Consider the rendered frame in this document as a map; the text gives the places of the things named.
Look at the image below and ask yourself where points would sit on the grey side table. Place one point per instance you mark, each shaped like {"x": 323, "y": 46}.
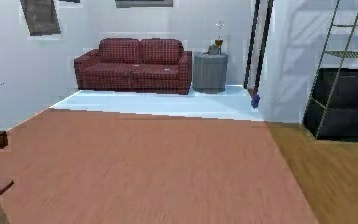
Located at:
{"x": 209, "y": 71}

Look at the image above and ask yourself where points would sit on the red checked sofa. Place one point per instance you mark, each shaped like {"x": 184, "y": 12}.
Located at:
{"x": 133, "y": 70}

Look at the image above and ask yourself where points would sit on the grey round object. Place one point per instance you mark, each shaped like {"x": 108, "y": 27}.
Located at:
{"x": 213, "y": 50}

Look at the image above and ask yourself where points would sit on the small blue object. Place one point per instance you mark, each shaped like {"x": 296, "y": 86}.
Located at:
{"x": 255, "y": 100}

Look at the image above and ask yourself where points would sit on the brown vase with flower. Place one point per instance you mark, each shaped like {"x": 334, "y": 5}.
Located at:
{"x": 219, "y": 41}

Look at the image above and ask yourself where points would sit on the black box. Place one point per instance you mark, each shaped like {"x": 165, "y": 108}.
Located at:
{"x": 345, "y": 106}

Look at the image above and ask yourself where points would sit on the green metal shelf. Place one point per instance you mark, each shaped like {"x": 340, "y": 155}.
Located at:
{"x": 340, "y": 53}

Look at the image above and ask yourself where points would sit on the grey framed wall picture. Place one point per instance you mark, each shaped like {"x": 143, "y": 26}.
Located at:
{"x": 143, "y": 3}

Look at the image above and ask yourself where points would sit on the brown framed wall picture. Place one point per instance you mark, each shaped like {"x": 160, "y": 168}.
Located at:
{"x": 42, "y": 16}

